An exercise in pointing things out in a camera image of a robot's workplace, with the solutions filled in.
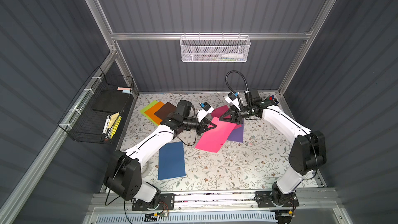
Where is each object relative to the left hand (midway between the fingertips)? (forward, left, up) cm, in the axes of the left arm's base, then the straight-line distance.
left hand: (213, 126), depth 75 cm
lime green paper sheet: (+31, +46, -23) cm, 60 cm away
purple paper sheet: (+8, -16, -22) cm, 29 cm away
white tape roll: (-16, +36, -21) cm, 44 cm away
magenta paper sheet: (-3, 0, -7) cm, 8 cm away
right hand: (+3, -5, +2) cm, 6 cm away
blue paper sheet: (-9, +23, -23) cm, 34 cm away
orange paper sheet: (+30, +41, -24) cm, 56 cm away
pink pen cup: (+24, -38, -8) cm, 46 cm away
